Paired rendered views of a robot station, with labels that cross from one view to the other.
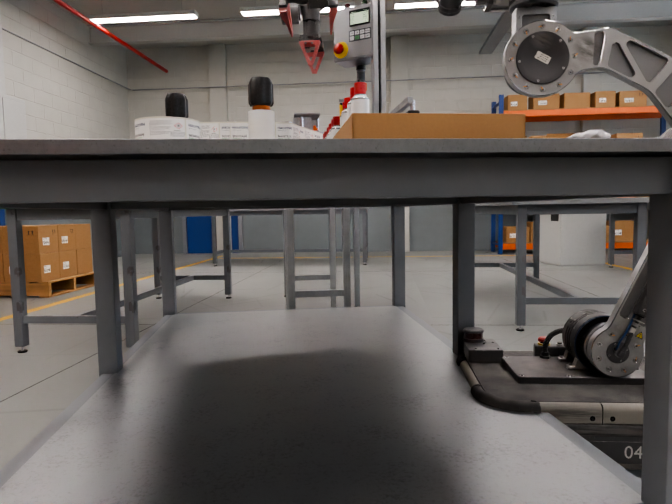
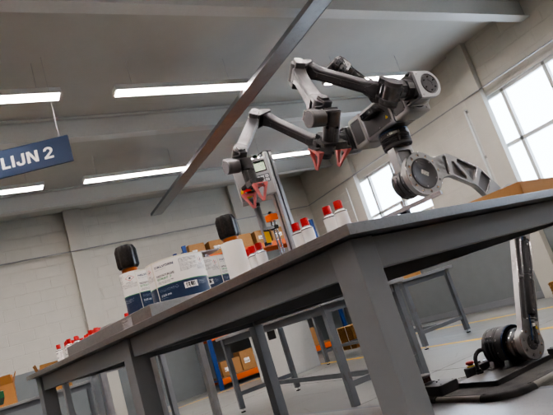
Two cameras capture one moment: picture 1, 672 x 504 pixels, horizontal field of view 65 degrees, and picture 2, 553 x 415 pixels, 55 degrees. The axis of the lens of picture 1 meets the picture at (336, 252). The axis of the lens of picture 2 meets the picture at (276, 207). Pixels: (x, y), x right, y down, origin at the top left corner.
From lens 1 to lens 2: 128 cm
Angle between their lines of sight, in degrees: 39
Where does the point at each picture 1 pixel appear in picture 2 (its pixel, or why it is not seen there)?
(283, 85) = not seen: outside the picture
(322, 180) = (522, 218)
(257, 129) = (239, 255)
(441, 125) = (542, 184)
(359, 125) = (522, 187)
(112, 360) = not seen: outside the picture
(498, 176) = not seen: outside the picture
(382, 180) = (536, 215)
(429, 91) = (111, 255)
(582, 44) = (439, 163)
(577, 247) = (297, 356)
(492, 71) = (164, 229)
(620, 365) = (536, 350)
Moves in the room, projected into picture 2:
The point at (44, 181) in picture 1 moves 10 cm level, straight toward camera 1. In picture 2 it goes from (437, 237) to (485, 220)
